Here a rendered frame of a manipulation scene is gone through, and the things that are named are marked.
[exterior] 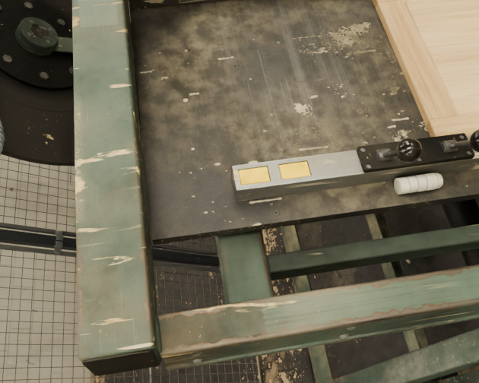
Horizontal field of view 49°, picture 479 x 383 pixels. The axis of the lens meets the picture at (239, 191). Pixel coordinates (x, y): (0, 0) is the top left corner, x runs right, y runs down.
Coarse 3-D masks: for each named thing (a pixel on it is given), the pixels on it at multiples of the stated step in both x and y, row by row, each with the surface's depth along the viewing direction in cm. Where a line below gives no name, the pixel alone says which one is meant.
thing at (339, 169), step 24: (240, 168) 89; (312, 168) 89; (336, 168) 89; (360, 168) 90; (408, 168) 90; (432, 168) 92; (456, 168) 93; (240, 192) 88; (264, 192) 89; (288, 192) 90
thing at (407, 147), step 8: (400, 144) 79; (408, 144) 78; (416, 144) 78; (376, 152) 89; (384, 152) 89; (392, 152) 84; (400, 152) 79; (408, 152) 78; (416, 152) 78; (408, 160) 79
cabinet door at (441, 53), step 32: (384, 0) 114; (416, 0) 114; (448, 0) 115; (416, 32) 109; (448, 32) 110; (416, 64) 105; (448, 64) 105; (416, 96) 102; (448, 96) 101; (448, 128) 97
